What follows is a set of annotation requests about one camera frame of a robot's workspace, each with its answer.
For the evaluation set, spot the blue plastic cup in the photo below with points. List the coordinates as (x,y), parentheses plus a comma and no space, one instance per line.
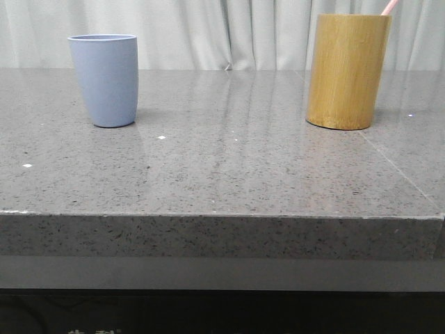
(106,66)

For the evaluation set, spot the white pleated curtain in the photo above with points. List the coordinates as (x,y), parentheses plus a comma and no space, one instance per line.
(174,35)

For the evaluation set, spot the bamboo wooden cylinder holder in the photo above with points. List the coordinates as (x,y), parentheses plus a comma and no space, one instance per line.
(345,74)

